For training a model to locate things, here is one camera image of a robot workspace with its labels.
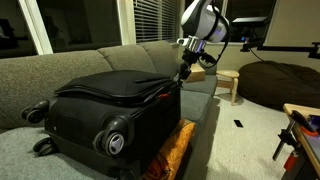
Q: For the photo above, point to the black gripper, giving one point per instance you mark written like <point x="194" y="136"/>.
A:
<point x="190" y="60"/>

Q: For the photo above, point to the dark grey stereo camera bar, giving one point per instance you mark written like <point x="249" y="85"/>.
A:
<point x="250" y="24"/>

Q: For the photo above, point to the grey fabric sofa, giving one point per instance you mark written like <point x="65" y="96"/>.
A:
<point x="50" y="73"/>

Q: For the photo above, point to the tan cardboard box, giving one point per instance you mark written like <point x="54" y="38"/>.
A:
<point x="196" y="75"/>

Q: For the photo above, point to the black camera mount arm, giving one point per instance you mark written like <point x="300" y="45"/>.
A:
<point x="286" y="48"/>

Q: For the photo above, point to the beige carpet rug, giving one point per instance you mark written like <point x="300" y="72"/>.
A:
<point x="246" y="150"/>

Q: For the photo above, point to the dark brown beanbag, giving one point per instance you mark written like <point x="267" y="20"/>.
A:
<point x="283" y="86"/>

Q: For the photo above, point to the orange zipper pull tag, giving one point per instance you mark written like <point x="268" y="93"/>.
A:
<point x="164" y="96"/>

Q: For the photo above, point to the black fabric wheeled suitcase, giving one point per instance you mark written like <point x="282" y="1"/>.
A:
<point x="100" y="116"/>

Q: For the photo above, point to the wooden work table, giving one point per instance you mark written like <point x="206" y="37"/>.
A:
<point x="290" y="108"/>

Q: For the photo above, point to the orange patterned cushion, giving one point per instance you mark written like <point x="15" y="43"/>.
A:
<point x="173" y="150"/>

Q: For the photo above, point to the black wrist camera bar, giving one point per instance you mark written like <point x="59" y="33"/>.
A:
<point x="207" y="60"/>

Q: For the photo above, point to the small wooden stool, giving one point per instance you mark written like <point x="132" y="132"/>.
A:
<point x="228" y="73"/>

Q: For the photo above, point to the white window frame post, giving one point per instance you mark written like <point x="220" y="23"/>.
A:
<point x="35" y="30"/>
<point x="126" y="23"/>

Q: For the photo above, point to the white window blinds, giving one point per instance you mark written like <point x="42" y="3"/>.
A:
<point x="156" y="20"/>

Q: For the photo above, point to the black bar clamp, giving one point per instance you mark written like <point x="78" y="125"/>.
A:
<point x="283" y="140"/>

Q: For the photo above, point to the black phone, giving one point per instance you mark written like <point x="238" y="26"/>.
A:
<point x="238" y="123"/>

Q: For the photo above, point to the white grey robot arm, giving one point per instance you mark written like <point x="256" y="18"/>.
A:
<point x="203" y="20"/>

